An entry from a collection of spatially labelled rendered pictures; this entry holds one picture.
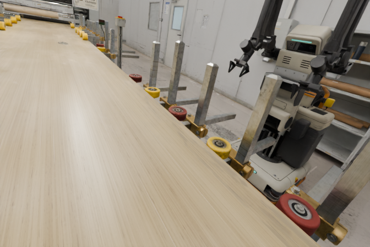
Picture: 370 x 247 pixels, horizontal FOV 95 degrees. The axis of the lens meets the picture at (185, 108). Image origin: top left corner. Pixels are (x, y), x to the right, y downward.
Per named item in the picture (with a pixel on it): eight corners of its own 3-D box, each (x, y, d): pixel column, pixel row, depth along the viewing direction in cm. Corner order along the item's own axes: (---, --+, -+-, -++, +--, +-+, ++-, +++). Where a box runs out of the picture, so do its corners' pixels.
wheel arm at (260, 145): (267, 142, 85) (270, 135, 84) (273, 146, 83) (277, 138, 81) (203, 170, 60) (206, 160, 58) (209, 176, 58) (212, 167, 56)
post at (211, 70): (191, 154, 89) (213, 62, 69) (195, 158, 86) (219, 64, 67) (185, 156, 87) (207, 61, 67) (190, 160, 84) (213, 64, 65)
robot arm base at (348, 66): (353, 64, 98) (329, 59, 107) (356, 54, 93) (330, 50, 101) (344, 76, 98) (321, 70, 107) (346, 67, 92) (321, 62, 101)
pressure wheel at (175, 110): (175, 138, 72) (180, 115, 67) (161, 131, 76) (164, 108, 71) (186, 131, 78) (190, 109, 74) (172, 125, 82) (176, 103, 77)
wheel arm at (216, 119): (230, 117, 103) (232, 111, 101) (234, 120, 100) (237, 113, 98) (168, 131, 77) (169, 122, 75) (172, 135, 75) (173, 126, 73)
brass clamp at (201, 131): (190, 122, 89) (192, 114, 87) (207, 136, 79) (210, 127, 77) (180, 124, 85) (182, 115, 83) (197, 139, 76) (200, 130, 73)
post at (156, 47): (151, 110, 124) (157, 41, 104) (152, 113, 121) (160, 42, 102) (146, 111, 122) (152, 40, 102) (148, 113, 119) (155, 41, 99)
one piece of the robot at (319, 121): (255, 140, 205) (283, 72, 171) (302, 171, 167) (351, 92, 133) (238, 147, 186) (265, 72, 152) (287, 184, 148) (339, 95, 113)
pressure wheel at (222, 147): (219, 181, 55) (230, 153, 50) (197, 171, 57) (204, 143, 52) (224, 166, 62) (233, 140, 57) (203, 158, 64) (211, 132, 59)
